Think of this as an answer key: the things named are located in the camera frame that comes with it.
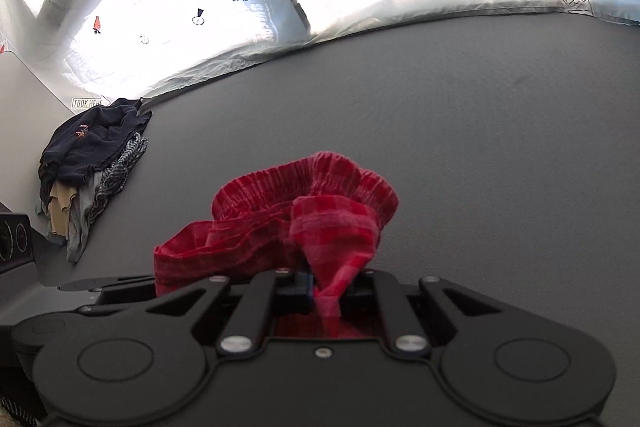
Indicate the red checkered cloth garment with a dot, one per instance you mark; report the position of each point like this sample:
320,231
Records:
321,213

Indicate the black white patterned garment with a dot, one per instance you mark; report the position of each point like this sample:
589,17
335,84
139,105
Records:
115,177

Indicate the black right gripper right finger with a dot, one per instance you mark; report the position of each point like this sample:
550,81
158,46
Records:
411,318

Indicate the navy blue garment on pile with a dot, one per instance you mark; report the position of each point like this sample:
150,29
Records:
89,142

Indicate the white panel board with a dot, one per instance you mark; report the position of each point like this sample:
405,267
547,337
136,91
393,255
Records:
29,115

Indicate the grey garment in pile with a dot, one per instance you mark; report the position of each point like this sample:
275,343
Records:
87,206

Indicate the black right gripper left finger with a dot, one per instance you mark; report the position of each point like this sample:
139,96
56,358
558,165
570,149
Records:
235,316

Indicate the tan garment in pile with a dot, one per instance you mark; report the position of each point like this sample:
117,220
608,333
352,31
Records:
60,203

